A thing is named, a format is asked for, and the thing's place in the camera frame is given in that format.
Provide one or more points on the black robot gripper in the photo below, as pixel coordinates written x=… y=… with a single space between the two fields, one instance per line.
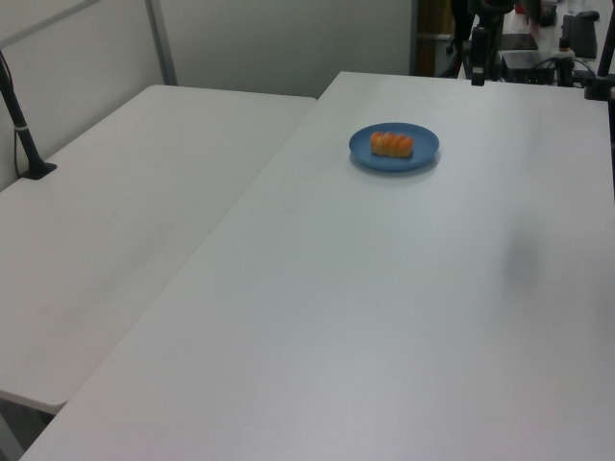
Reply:
x=492 y=9

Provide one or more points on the orange glazed bread loaf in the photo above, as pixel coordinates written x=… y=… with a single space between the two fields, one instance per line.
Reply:
x=391 y=144

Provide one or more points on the black electronics box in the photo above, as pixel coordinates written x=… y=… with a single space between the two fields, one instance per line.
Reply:
x=526 y=67

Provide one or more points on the emergency stop button box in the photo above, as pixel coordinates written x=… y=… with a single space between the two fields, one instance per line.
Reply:
x=565 y=62

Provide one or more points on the black office chair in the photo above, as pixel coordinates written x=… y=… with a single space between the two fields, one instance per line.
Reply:
x=579 y=31

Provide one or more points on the blue round plate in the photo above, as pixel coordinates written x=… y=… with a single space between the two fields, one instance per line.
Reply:
x=365 y=151

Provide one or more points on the black clamped camera stand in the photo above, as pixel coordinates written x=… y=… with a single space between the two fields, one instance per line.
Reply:
x=600 y=72

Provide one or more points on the grey partition post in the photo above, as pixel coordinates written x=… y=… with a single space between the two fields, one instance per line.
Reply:
x=161 y=43

